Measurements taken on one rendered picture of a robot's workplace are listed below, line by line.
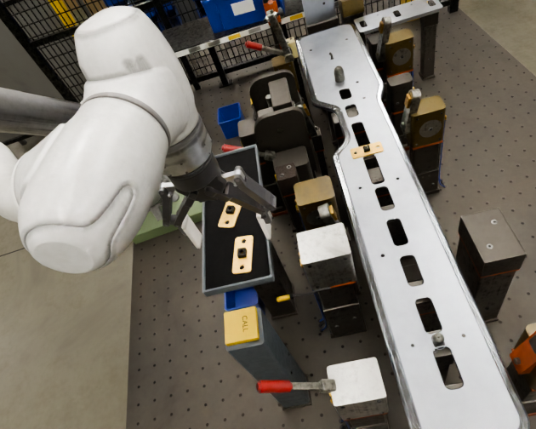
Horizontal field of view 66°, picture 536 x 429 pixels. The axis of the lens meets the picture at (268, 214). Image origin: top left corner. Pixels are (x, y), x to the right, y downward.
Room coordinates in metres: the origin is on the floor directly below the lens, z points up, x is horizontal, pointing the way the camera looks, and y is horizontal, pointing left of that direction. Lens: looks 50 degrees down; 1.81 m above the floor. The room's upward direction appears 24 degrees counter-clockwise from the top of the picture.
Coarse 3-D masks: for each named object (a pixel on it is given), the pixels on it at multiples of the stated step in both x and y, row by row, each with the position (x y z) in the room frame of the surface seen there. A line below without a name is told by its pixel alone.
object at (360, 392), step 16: (336, 368) 0.24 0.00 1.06; (352, 368) 0.23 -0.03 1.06; (368, 368) 0.22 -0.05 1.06; (336, 384) 0.22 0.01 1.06; (352, 384) 0.20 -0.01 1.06; (368, 384) 0.19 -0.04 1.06; (336, 400) 0.19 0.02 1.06; (352, 400) 0.18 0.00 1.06; (368, 400) 0.17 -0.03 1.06; (384, 400) 0.17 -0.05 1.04; (352, 416) 0.18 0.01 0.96; (368, 416) 0.17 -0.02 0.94; (384, 416) 0.17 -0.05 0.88
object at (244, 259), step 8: (240, 240) 0.51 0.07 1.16; (248, 240) 0.50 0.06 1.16; (240, 248) 0.49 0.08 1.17; (248, 248) 0.49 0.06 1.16; (240, 256) 0.47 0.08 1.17; (248, 256) 0.47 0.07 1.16; (240, 264) 0.46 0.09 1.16; (248, 264) 0.45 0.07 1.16; (232, 272) 0.45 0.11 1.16; (240, 272) 0.44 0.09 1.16
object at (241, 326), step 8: (232, 312) 0.37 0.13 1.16; (240, 312) 0.36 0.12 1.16; (248, 312) 0.36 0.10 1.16; (256, 312) 0.35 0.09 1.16; (232, 320) 0.36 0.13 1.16; (240, 320) 0.35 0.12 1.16; (248, 320) 0.34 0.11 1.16; (256, 320) 0.34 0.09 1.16; (232, 328) 0.34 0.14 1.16; (240, 328) 0.34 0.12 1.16; (248, 328) 0.33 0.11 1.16; (256, 328) 0.32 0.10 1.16; (232, 336) 0.33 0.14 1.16; (240, 336) 0.32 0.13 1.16; (248, 336) 0.32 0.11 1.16; (256, 336) 0.31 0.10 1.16; (232, 344) 0.32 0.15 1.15
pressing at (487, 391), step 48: (336, 48) 1.25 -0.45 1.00; (336, 96) 1.01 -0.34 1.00; (384, 144) 0.74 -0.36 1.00; (384, 240) 0.47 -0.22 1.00; (432, 240) 0.42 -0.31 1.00; (384, 288) 0.37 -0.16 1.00; (432, 288) 0.33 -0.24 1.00; (384, 336) 0.28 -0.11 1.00; (480, 336) 0.21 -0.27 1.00; (432, 384) 0.17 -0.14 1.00; (480, 384) 0.14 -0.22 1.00
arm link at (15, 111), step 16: (0, 96) 0.93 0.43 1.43; (16, 96) 0.97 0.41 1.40; (32, 96) 1.01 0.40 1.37; (0, 112) 0.91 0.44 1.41; (16, 112) 0.93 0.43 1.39; (32, 112) 0.96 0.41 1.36; (48, 112) 0.99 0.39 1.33; (64, 112) 1.02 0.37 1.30; (0, 128) 0.91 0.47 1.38; (16, 128) 0.93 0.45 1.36; (32, 128) 0.95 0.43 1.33; (48, 128) 0.98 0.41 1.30
